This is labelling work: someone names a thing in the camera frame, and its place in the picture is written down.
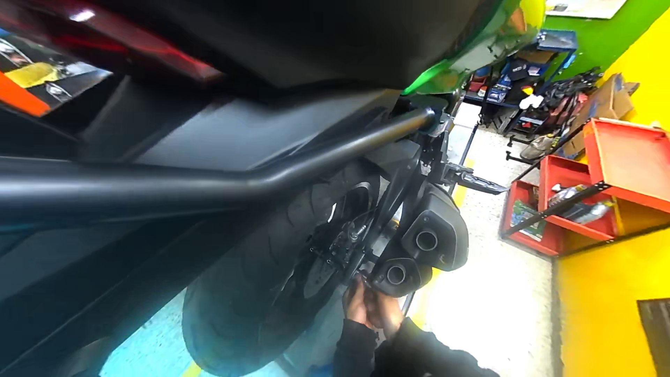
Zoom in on red motorcycle tail light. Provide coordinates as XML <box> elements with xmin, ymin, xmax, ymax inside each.
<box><xmin>0</xmin><ymin>0</ymin><xmax>225</xmax><ymax>83</ymax></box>

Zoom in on person's left forearm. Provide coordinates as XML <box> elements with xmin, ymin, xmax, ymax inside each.
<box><xmin>333</xmin><ymin>318</ymin><xmax>378</xmax><ymax>377</ymax></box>

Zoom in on black motorcycle footpeg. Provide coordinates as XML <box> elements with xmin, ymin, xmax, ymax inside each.
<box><xmin>442</xmin><ymin>163</ymin><xmax>508</xmax><ymax>195</ymax></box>

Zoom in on person's right hand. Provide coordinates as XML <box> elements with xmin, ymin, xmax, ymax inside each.
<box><xmin>365</xmin><ymin>286</ymin><xmax>405</xmax><ymax>339</ymax></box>

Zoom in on white poster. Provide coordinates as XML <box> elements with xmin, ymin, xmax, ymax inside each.
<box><xmin>545</xmin><ymin>0</ymin><xmax>628</xmax><ymax>20</ymax></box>

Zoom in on brown cardboard box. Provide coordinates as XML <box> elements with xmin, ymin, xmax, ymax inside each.
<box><xmin>558</xmin><ymin>73</ymin><xmax>640</xmax><ymax>160</ymax></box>

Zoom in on black tubular grab bar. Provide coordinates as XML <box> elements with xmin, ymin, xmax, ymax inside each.
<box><xmin>0</xmin><ymin>107</ymin><xmax>436</xmax><ymax>216</ymax></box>

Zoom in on black twin-outlet exhaust muffler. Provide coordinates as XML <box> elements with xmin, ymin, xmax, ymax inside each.
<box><xmin>370</xmin><ymin>182</ymin><xmax>470</xmax><ymax>298</ymax></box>

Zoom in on motorcycle with green fairing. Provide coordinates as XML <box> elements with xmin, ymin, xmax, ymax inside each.
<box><xmin>0</xmin><ymin>0</ymin><xmax>546</xmax><ymax>377</ymax></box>

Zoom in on black motorcycle tire wheel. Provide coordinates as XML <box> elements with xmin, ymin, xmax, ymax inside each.
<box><xmin>181</xmin><ymin>160</ymin><xmax>381</xmax><ymax>377</ymax></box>

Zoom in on dark brown panel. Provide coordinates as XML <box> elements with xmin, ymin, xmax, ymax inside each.
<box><xmin>637</xmin><ymin>298</ymin><xmax>670</xmax><ymax>377</ymax></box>

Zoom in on person's right forearm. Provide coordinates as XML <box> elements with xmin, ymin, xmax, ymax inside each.
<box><xmin>372</xmin><ymin>317</ymin><xmax>501</xmax><ymax>377</ymax></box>

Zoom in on red tool cart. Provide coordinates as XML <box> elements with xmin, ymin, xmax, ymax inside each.
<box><xmin>499</xmin><ymin>118</ymin><xmax>670</xmax><ymax>258</ymax></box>

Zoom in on person's left hand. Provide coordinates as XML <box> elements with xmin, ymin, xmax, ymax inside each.
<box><xmin>343</xmin><ymin>275</ymin><xmax>377</xmax><ymax>330</ymax></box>

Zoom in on blue metal shelf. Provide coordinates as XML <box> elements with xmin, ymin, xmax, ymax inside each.
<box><xmin>463</xmin><ymin>29</ymin><xmax>579</xmax><ymax>136</ymax></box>

